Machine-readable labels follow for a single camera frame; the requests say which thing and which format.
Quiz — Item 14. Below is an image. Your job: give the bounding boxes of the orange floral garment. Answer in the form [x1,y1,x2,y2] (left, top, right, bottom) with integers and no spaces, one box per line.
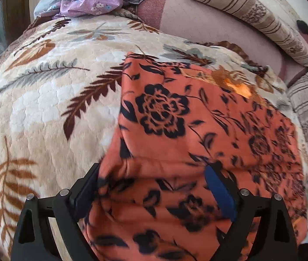
[81,51,308,261]

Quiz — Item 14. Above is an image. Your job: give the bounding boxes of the striped bolster cushion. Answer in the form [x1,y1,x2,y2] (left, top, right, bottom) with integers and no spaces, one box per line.
[178,0,308,67]

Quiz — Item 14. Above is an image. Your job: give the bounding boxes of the pink sofa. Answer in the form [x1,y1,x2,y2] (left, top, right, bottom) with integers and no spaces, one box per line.
[136,0,308,86]

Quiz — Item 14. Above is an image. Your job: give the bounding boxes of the purple floral cloth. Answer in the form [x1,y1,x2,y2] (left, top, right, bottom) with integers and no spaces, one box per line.
[53,0,124,20]

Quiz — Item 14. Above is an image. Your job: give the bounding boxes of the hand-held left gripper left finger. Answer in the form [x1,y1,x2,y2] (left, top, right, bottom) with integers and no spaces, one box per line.
[10,162,101,261]

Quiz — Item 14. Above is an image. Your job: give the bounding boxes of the cream leaf-print blanket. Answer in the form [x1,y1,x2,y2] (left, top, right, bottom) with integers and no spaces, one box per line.
[0,13,293,261]

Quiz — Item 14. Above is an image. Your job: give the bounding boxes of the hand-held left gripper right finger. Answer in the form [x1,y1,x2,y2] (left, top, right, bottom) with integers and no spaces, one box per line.
[205,161,299,261]

